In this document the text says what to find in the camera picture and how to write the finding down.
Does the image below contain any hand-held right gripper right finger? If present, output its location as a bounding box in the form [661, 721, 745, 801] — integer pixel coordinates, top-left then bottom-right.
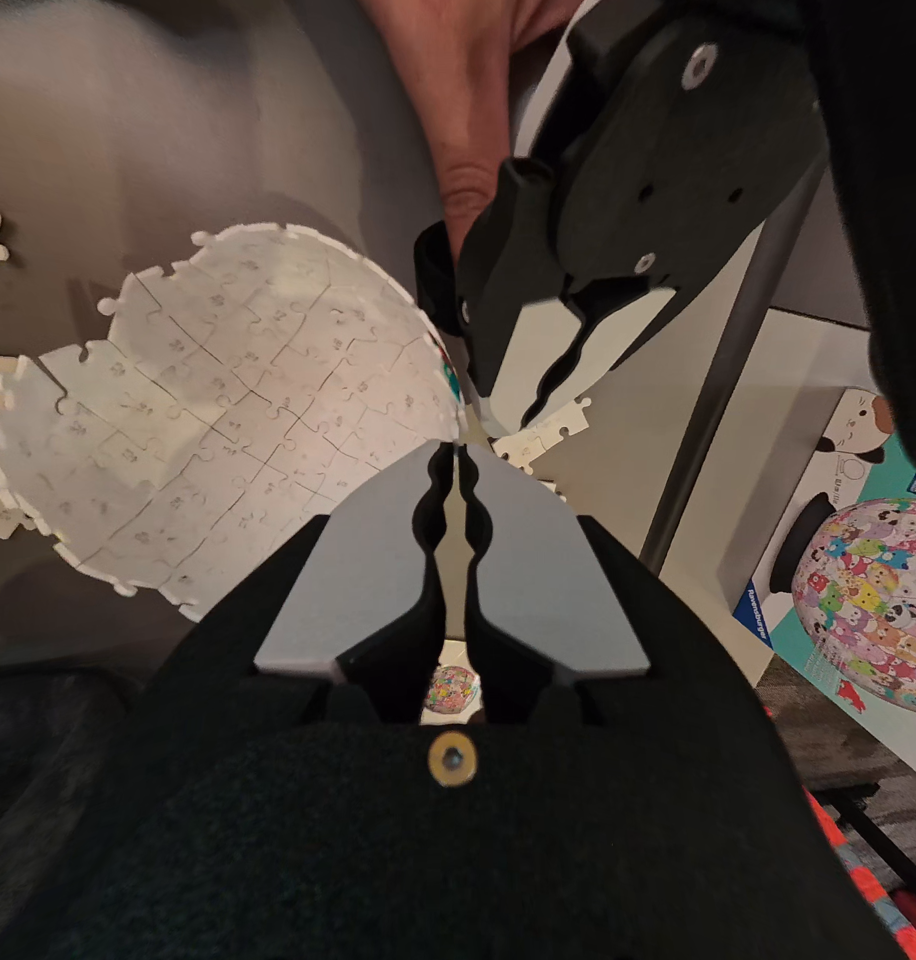
[458, 443, 649, 685]

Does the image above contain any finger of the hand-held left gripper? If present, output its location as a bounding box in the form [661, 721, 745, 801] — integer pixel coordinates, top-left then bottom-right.
[523, 285, 679, 429]
[488, 296, 589, 433]

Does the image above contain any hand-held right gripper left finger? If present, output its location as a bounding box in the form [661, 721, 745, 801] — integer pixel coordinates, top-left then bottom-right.
[256, 440, 454, 685]

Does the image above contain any partly built white puzzle ball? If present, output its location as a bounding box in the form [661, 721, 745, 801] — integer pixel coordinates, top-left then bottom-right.
[0, 222, 468, 624]

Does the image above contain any colourful puzzle ball box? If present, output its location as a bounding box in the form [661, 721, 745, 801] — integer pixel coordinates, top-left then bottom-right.
[733, 387, 916, 751]

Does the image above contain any person's left hand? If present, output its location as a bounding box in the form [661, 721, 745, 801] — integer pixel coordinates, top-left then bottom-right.
[365, 0, 582, 253]

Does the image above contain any printed instruction leaflet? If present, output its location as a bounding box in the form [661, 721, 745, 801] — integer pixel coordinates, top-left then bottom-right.
[424, 638, 483, 724]

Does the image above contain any red black object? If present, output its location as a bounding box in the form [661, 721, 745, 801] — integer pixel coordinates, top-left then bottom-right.
[808, 788, 916, 960]

